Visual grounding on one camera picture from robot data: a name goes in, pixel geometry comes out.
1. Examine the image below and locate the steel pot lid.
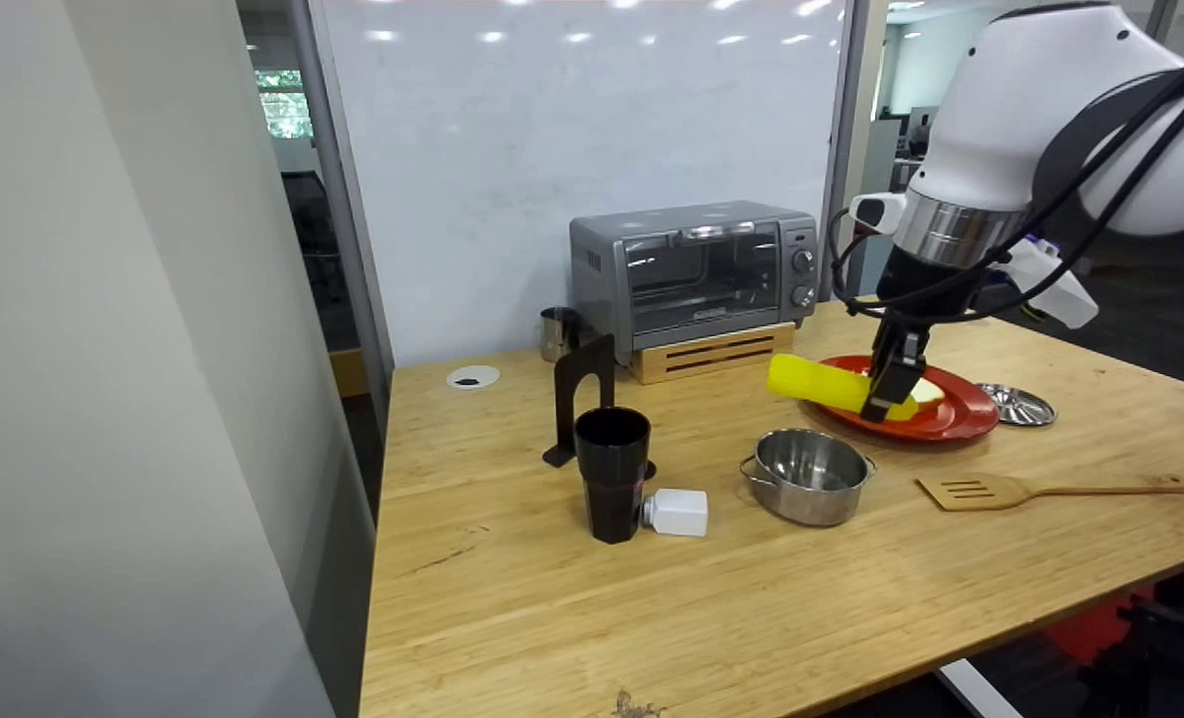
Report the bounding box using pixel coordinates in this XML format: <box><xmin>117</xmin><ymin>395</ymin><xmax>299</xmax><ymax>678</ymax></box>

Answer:
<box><xmin>978</xmin><ymin>380</ymin><xmax>1059</xmax><ymax>432</ymax></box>

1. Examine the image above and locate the white table grommet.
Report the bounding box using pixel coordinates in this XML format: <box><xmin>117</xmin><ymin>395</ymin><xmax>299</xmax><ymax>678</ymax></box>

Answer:
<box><xmin>442</xmin><ymin>363</ymin><xmax>501</xmax><ymax>395</ymax></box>

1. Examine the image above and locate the small white box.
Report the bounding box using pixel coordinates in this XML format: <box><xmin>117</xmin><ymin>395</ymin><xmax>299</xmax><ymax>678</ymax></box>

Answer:
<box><xmin>640</xmin><ymin>485</ymin><xmax>713</xmax><ymax>541</ymax></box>

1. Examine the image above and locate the red plate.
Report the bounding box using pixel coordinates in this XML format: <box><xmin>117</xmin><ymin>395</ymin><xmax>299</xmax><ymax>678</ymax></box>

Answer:
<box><xmin>806</xmin><ymin>352</ymin><xmax>1003</xmax><ymax>447</ymax></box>

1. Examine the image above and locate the wooden slotted spatula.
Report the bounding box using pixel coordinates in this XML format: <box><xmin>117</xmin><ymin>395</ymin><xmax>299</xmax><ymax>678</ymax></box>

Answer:
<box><xmin>913</xmin><ymin>469</ymin><xmax>1184</xmax><ymax>513</ymax></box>

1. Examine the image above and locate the black arched bracket stand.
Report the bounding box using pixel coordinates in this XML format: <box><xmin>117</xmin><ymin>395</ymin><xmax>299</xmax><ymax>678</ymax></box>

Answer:
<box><xmin>537</xmin><ymin>331</ymin><xmax>622</xmax><ymax>469</ymax></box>

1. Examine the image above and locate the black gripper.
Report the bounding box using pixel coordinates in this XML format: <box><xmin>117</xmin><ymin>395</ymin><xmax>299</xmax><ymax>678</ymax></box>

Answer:
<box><xmin>862</xmin><ymin>246</ymin><xmax>984</xmax><ymax>425</ymax></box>

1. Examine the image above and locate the wooden slatted stand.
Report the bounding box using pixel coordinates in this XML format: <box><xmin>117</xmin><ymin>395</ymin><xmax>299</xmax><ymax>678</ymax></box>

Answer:
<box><xmin>634</xmin><ymin>319</ymin><xmax>801</xmax><ymax>386</ymax></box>

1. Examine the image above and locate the grey toaster oven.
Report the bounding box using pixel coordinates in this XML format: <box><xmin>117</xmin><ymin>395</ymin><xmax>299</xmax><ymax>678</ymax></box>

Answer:
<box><xmin>565</xmin><ymin>198</ymin><xmax>820</xmax><ymax>359</ymax></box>

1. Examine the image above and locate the black plastic cup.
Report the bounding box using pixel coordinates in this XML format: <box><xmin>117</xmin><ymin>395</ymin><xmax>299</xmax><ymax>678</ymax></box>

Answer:
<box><xmin>571</xmin><ymin>402</ymin><xmax>655</xmax><ymax>545</ymax></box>

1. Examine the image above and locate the small steel pot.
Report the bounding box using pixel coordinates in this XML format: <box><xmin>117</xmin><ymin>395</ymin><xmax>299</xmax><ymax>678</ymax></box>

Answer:
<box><xmin>737</xmin><ymin>425</ymin><xmax>875</xmax><ymax>530</ymax></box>

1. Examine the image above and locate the yellow banana toy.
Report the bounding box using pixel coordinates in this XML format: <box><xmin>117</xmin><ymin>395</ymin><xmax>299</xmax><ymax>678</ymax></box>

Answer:
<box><xmin>767</xmin><ymin>352</ymin><xmax>925</xmax><ymax>425</ymax></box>

